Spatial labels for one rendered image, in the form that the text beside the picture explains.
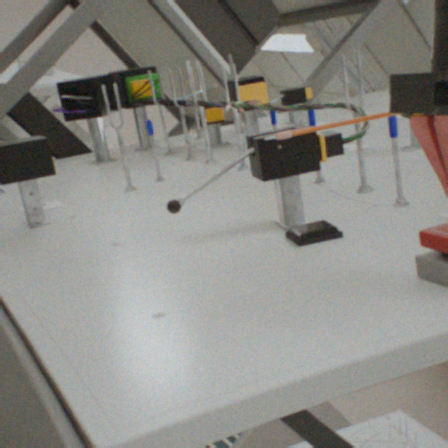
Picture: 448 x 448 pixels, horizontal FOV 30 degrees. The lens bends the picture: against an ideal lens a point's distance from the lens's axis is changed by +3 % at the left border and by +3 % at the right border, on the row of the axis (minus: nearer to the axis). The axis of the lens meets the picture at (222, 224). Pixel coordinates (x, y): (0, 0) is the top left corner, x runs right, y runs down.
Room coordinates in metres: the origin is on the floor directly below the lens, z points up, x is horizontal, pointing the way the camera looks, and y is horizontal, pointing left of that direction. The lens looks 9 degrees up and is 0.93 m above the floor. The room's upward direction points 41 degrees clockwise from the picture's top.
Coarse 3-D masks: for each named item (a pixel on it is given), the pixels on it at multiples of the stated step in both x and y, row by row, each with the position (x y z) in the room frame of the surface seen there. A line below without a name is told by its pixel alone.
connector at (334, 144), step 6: (318, 132) 0.74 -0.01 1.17; (324, 132) 0.74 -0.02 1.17; (330, 132) 0.73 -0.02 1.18; (336, 132) 0.72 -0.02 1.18; (318, 138) 0.71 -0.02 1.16; (330, 138) 0.71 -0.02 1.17; (336, 138) 0.72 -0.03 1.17; (318, 144) 0.71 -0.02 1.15; (330, 144) 0.72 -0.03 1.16; (336, 144) 0.72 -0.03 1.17; (342, 144) 0.72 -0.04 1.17; (330, 150) 0.72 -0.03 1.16; (336, 150) 0.72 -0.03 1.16; (342, 150) 0.72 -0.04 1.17; (330, 156) 0.72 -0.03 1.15
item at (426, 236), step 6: (426, 228) 0.54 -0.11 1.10; (432, 228) 0.54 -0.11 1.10; (438, 228) 0.53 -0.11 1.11; (444, 228) 0.53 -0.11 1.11; (420, 234) 0.54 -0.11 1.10; (426, 234) 0.53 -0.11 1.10; (432, 234) 0.53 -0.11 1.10; (438, 234) 0.52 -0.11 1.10; (444, 234) 0.52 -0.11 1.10; (420, 240) 0.54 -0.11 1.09; (426, 240) 0.53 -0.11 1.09; (432, 240) 0.53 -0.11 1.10; (438, 240) 0.52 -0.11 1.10; (444, 240) 0.51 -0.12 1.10; (426, 246) 0.53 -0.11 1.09; (432, 246) 0.53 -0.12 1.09; (438, 246) 0.52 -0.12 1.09; (444, 246) 0.52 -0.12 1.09; (444, 252) 0.52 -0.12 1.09
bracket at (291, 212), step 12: (276, 180) 0.74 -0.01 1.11; (288, 180) 0.73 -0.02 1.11; (276, 192) 0.75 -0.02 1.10; (288, 192) 0.74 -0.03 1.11; (300, 192) 0.73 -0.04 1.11; (288, 204) 0.73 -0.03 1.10; (300, 204) 0.74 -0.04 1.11; (288, 216) 0.74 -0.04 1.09; (300, 216) 0.74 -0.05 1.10; (288, 228) 0.73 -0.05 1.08
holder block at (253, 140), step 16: (288, 128) 0.73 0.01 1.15; (304, 128) 0.71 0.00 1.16; (256, 144) 0.71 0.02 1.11; (272, 144) 0.70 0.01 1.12; (288, 144) 0.71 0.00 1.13; (304, 144) 0.71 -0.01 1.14; (256, 160) 0.72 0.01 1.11; (272, 160) 0.71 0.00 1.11; (288, 160) 0.71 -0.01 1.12; (304, 160) 0.71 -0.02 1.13; (256, 176) 0.73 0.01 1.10; (272, 176) 0.71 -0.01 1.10; (288, 176) 0.71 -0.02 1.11
